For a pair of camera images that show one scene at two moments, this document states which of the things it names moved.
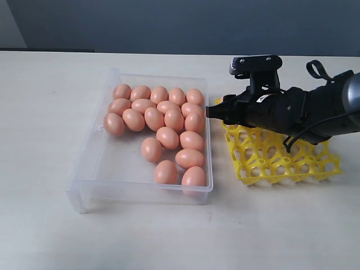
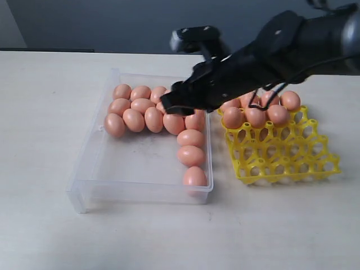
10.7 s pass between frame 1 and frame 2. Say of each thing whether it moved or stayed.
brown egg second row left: stayed
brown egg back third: stayed
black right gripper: moved
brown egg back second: stayed
